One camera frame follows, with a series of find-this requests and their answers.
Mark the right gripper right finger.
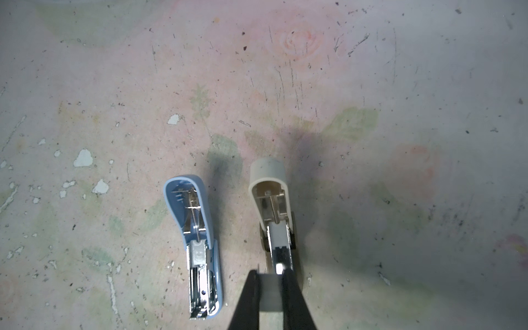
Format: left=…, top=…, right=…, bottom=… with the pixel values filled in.
left=282, top=269, right=316, bottom=330

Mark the silver staple strip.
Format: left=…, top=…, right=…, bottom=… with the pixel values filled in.
left=258, top=274, right=283, bottom=313

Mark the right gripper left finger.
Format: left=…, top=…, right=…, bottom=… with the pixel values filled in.
left=228, top=269, right=261, bottom=330

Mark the light blue stapler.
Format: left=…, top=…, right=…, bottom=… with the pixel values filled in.
left=164, top=175, right=224, bottom=320

